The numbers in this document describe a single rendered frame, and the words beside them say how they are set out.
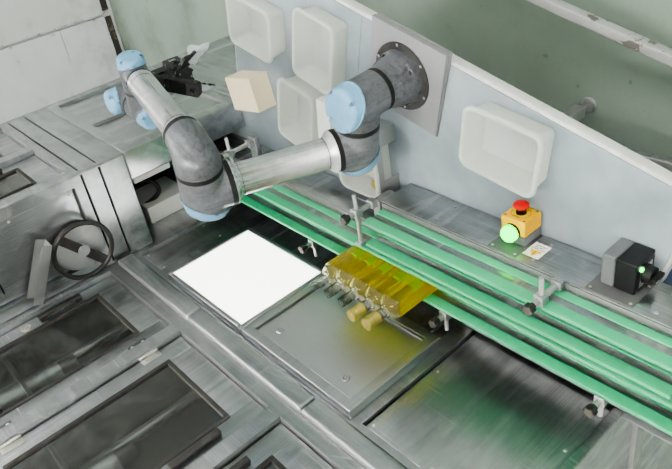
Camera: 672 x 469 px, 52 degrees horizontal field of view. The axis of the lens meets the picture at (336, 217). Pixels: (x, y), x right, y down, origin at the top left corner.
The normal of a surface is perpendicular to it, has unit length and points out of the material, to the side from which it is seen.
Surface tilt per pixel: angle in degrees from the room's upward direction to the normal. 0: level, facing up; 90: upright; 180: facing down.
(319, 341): 90
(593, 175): 0
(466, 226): 90
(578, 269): 90
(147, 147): 90
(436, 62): 4
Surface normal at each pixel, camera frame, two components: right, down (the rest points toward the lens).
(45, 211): 0.66, 0.32
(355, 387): -0.14, -0.83
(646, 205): -0.73, 0.45
